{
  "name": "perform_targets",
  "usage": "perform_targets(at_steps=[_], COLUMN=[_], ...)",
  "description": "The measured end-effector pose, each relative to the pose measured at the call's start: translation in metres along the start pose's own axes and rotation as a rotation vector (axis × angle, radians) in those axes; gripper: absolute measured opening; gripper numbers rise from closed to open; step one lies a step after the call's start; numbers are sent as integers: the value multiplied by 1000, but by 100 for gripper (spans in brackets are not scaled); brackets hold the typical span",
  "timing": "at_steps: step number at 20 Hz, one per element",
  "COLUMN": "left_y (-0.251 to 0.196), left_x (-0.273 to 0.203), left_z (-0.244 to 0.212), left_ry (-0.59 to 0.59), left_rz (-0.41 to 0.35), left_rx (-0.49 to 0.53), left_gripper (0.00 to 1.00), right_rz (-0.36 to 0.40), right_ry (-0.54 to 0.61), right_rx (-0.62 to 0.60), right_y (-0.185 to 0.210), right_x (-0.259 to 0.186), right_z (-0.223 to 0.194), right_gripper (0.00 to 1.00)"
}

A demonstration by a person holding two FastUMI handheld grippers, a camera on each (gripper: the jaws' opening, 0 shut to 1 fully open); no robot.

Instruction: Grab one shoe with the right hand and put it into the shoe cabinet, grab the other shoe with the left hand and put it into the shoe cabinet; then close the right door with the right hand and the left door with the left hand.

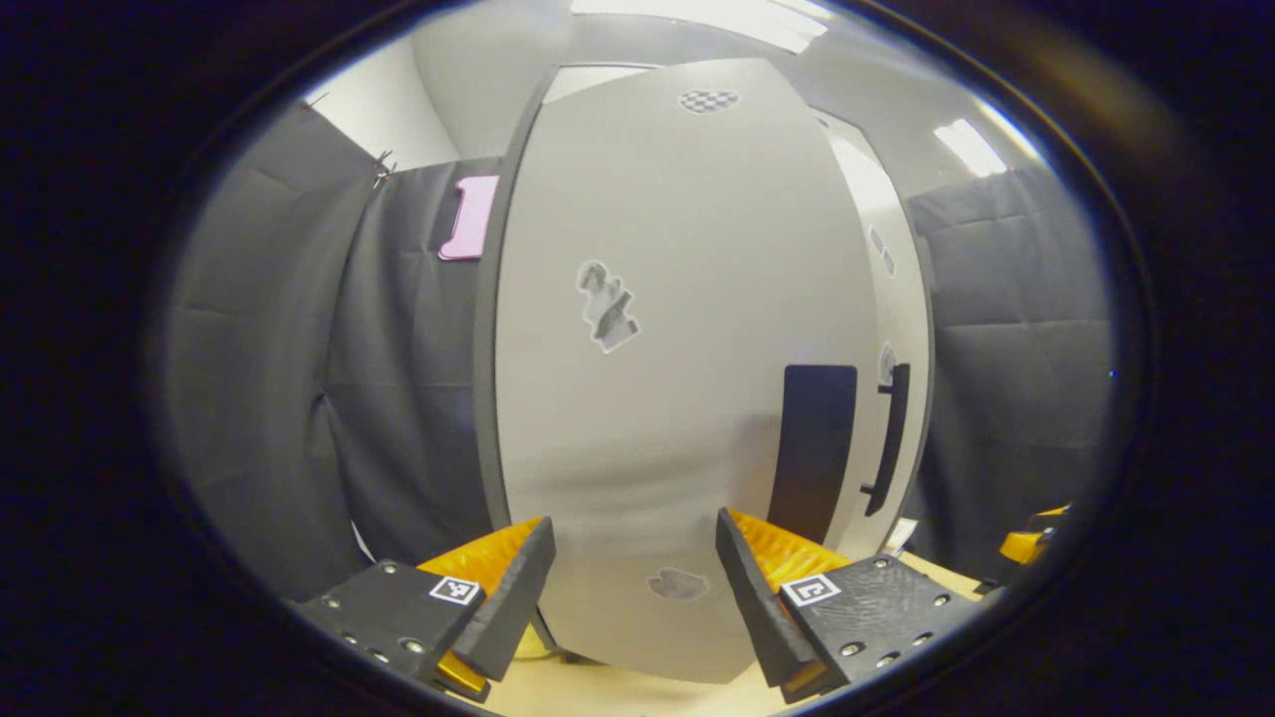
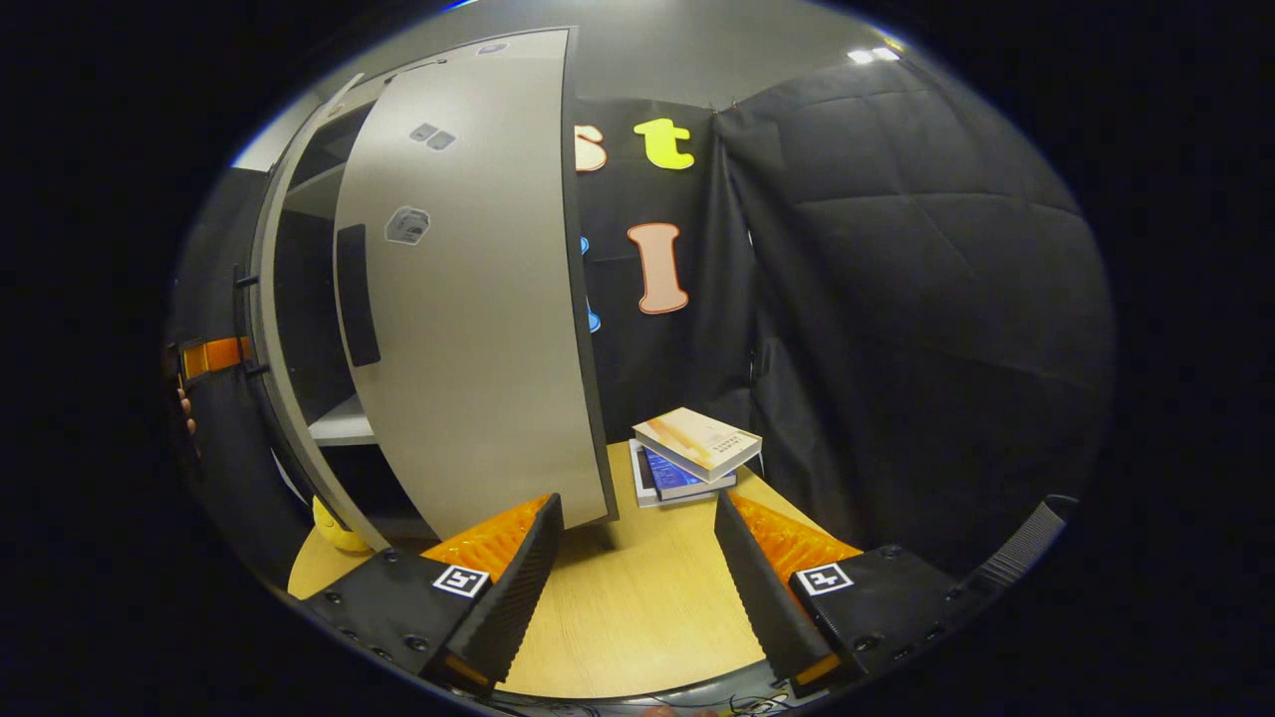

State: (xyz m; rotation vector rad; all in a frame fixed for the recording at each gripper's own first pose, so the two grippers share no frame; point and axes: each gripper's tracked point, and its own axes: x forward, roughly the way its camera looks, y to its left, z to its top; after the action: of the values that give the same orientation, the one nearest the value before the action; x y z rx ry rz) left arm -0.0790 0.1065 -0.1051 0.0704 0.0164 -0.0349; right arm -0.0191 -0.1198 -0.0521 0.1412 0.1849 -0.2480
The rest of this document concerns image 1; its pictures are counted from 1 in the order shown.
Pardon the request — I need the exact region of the grey shoe cabinet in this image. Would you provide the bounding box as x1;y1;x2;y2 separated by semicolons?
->
473;58;937;688

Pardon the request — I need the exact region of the black door handle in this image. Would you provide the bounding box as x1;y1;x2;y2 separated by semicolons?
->
862;363;911;518

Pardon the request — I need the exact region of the grey shoe cabinet door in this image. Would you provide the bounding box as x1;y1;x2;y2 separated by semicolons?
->
495;58;885;686
817;115;934;559

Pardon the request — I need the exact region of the black backdrop cloth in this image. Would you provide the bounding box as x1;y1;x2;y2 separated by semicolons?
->
901;164;1117;581
159;100;499;598

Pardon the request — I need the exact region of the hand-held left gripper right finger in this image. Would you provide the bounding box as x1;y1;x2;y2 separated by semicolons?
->
715;508;982;703

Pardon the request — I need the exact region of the large ceiling light panel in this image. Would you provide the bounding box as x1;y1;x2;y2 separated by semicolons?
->
571;0;830;54

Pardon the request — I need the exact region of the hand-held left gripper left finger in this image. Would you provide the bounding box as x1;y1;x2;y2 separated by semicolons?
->
299;516;557;703

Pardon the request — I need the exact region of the small ceiling light panel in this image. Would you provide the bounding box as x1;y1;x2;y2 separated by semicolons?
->
934;119;1009;178

